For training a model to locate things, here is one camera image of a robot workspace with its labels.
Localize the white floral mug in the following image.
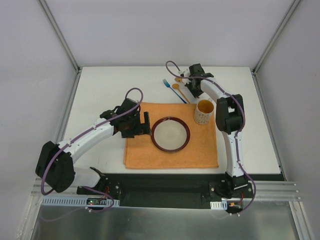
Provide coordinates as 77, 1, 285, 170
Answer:
193, 99, 214, 125

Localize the gold spoon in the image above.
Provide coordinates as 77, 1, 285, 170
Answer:
174, 77, 190, 87
172, 83, 190, 104

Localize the red rimmed plate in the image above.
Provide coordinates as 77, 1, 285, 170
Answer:
151, 116, 191, 153

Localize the blue metal fork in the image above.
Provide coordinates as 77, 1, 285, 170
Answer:
163, 79, 187, 104

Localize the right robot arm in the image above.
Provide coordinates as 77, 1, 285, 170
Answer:
184, 63, 249, 199

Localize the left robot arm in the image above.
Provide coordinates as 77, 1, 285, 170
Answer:
35, 97, 152, 195

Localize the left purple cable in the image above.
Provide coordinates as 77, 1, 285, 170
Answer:
39, 87, 144, 222

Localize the purple cable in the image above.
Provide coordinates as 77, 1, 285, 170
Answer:
165, 60, 256, 218
39, 87, 144, 222

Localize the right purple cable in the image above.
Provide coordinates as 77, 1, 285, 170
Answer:
165, 60, 256, 218

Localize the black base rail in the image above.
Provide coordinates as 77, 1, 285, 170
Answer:
76, 172, 255, 210

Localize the right white cable duct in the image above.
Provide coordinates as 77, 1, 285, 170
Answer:
210, 200, 228, 210

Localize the white cable duct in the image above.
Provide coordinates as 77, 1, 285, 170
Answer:
41, 196, 120, 207
210, 200, 228, 210

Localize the left white cable duct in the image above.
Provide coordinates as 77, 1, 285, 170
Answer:
41, 196, 120, 207

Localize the aluminium front rail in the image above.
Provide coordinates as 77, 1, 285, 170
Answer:
30, 178, 303, 202

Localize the left aluminium frame post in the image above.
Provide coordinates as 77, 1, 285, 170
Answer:
37, 0, 81, 73

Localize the aluminium frame post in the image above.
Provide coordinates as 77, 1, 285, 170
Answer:
251, 0, 302, 75
37, 0, 81, 73

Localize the right aluminium frame post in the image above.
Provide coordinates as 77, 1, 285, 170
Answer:
251, 0, 302, 75

